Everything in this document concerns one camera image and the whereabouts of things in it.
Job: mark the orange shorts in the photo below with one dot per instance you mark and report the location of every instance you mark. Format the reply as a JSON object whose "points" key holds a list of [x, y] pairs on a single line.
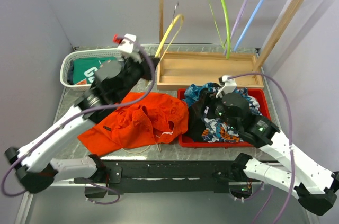
{"points": [[157, 119]]}

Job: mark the green folded shirt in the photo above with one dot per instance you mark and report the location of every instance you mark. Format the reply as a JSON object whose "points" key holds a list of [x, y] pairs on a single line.
{"points": [[82, 70]]}

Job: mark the green clothes hanger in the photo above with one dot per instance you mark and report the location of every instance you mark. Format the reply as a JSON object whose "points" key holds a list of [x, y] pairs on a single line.
{"points": [[226, 47]]}

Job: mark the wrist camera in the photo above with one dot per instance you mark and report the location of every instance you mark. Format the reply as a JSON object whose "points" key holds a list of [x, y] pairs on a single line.
{"points": [[227, 85], [125, 43]]}

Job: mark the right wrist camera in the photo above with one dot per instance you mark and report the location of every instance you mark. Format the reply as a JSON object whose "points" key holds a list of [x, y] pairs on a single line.
{"points": [[227, 85]]}

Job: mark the red plastic tray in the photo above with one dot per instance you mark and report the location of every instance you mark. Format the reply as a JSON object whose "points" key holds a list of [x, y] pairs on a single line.
{"points": [[186, 141]]}

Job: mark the blue patterned shorts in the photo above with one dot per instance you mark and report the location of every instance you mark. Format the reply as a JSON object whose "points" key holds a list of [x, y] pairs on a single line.
{"points": [[216, 130]]}

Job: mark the blue clothes hanger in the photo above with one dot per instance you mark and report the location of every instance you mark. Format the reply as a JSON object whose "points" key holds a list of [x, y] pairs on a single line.
{"points": [[248, 24]]}

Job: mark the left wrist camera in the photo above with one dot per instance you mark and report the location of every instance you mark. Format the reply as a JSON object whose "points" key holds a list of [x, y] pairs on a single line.
{"points": [[125, 43]]}

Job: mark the black garment in tray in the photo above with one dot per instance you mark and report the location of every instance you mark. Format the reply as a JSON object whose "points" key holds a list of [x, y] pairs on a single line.
{"points": [[196, 124]]}

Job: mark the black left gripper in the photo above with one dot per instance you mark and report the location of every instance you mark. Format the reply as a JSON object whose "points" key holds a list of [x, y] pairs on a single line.
{"points": [[145, 67]]}

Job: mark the purple clothes hanger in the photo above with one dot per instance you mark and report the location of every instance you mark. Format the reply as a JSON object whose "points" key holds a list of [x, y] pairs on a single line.
{"points": [[237, 21]]}

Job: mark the wooden hanger rack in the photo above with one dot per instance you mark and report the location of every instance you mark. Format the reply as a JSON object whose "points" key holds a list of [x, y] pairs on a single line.
{"points": [[180, 69]]}

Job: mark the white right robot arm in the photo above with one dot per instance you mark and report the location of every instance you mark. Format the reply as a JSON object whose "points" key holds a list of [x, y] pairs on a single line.
{"points": [[311, 184]]}

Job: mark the white perforated plastic basket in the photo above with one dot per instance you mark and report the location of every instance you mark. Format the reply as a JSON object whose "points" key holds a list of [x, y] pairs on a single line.
{"points": [[94, 53]]}

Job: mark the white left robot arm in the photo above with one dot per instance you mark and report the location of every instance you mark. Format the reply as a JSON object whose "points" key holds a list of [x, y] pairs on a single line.
{"points": [[35, 165]]}

